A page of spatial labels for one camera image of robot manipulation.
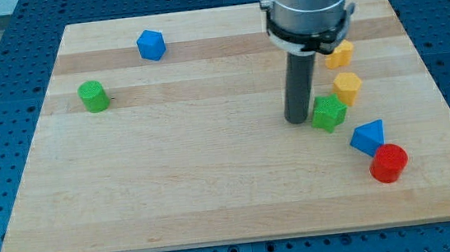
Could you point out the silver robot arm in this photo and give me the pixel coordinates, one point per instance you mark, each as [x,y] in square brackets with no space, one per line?
[305,27]

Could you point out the light wooden board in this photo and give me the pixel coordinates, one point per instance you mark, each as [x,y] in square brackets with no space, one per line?
[194,149]

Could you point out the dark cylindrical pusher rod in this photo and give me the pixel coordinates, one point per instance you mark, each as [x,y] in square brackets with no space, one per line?
[298,87]

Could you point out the green star block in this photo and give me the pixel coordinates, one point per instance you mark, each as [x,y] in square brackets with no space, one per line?
[328,112]

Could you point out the blue cube block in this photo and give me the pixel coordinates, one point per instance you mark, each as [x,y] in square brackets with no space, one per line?
[151,45]

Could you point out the yellow hexagon block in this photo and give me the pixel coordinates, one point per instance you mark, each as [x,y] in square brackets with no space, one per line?
[346,86]

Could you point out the green cylinder block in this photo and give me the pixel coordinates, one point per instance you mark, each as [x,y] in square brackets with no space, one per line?
[93,96]

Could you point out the yellow heart block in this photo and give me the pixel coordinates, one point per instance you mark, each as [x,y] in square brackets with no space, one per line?
[341,56]

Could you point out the blue triangle block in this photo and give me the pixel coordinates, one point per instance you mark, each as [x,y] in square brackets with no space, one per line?
[368,137]

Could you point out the red cylinder block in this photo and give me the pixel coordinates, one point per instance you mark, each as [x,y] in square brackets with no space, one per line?
[388,163]

